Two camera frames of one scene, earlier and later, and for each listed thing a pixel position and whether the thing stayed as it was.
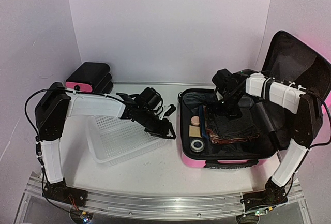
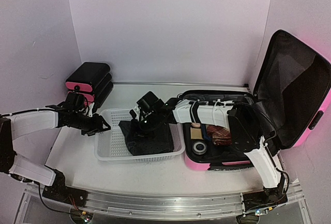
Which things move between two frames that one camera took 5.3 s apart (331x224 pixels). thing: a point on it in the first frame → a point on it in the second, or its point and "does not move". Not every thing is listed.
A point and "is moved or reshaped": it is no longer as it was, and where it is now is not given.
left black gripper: [164, 130] → [97, 125]
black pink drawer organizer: [91, 77] does not move
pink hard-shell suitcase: [218, 136] does not move
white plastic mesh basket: [114, 140] is moved or reshaped
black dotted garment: [243, 127] is moved or reshaped
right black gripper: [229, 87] → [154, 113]
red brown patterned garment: [215, 139] does not move
